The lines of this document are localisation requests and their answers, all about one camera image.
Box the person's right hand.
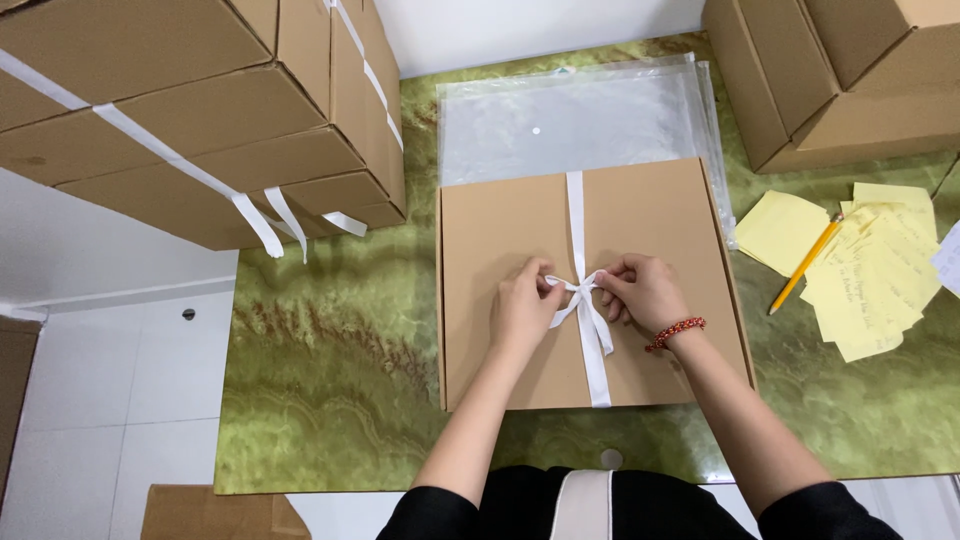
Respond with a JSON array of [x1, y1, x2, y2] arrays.
[[594, 252, 696, 343]]

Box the person's left hand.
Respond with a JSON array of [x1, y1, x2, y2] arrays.
[[490, 256, 572, 356]]

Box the white ribbon with bow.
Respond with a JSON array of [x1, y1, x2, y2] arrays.
[[544, 170, 617, 409]]

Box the flat brown cardboard box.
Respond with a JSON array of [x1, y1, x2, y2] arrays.
[[436, 156, 758, 413]]

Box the blank yellow note sheet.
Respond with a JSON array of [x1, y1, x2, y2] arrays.
[[734, 189, 833, 279]]

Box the yellow pencil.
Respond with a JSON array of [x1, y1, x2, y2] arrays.
[[767, 213, 846, 317]]

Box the stack of clear plastic bags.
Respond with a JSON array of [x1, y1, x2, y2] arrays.
[[435, 51, 741, 250]]

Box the person's black top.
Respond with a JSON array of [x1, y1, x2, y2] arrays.
[[375, 464, 906, 540]]

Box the pile of written yellow notes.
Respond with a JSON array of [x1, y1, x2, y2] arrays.
[[798, 181, 943, 364]]

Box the large brown cardboard carton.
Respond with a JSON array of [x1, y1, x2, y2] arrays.
[[701, 0, 960, 176]]

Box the long white ribbon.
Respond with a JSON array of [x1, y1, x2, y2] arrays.
[[0, 48, 309, 265], [321, 0, 406, 239]]

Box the white paper sheet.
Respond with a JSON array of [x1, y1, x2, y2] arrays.
[[930, 219, 960, 298]]

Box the brown cardboard box with flap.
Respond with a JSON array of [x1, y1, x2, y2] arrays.
[[139, 483, 313, 540]]

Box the stack of flat cardboard boxes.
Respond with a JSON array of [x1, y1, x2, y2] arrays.
[[0, 0, 408, 253]]

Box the brown cardboard panel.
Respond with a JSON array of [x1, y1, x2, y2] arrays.
[[0, 314, 43, 500]]

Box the red beaded bracelet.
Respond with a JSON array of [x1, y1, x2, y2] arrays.
[[644, 316, 708, 354]]

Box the beige strap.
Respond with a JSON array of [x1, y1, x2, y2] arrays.
[[549, 469, 615, 540]]

